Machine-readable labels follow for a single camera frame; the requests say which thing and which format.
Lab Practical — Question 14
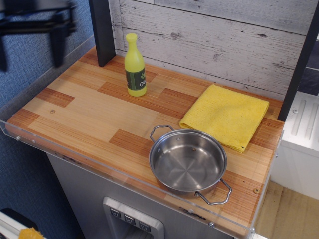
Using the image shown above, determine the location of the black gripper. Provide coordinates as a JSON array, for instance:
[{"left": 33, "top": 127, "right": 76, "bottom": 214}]
[{"left": 0, "top": 0, "right": 76, "bottom": 72}]

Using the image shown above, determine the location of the yellow olive oil bottle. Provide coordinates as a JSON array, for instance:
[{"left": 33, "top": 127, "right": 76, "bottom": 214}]
[{"left": 125, "top": 33, "right": 147, "bottom": 97}]

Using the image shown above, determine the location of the yellow folded towel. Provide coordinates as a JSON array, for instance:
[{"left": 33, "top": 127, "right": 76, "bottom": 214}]
[{"left": 179, "top": 85, "right": 270, "bottom": 153}]

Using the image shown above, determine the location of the clear acrylic table guard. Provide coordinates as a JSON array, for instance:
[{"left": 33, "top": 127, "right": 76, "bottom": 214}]
[{"left": 4, "top": 49, "right": 284, "bottom": 239}]

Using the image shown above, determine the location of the grey toy fridge cabinet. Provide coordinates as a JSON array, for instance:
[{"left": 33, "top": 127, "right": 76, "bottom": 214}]
[{"left": 48, "top": 154, "right": 232, "bottom": 239}]

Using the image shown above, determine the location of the yellow black object corner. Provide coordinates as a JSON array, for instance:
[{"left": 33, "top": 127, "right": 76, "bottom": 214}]
[{"left": 18, "top": 228, "right": 45, "bottom": 239}]

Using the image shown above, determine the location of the stainless steel pot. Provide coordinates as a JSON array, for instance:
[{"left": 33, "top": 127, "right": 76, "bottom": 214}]
[{"left": 149, "top": 125, "right": 232, "bottom": 206}]

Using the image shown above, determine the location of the silver dispenser button panel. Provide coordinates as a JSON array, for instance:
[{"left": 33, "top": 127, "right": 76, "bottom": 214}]
[{"left": 103, "top": 196, "right": 165, "bottom": 239}]

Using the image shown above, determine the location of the white toy sink unit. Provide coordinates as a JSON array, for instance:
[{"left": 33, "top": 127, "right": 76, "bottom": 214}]
[{"left": 270, "top": 92, "right": 319, "bottom": 199}]

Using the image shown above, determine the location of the black left frame post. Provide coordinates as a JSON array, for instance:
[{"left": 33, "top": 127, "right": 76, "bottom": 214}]
[{"left": 89, "top": 0, "right": 116, "bottom": 67}]

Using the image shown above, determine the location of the black frame post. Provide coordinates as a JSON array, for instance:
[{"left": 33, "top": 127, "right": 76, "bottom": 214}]
[
  {"left": 89, "top": 0, "right": 116, "bottom": 67},
  {"left": 277, "top": 1, "right": 319, "bottom": 122}
]

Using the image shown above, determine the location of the black right frame post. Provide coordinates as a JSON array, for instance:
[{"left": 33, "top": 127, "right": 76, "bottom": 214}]
[{"left": 277, "top": 1, "right": 319, "bottom": 122}]

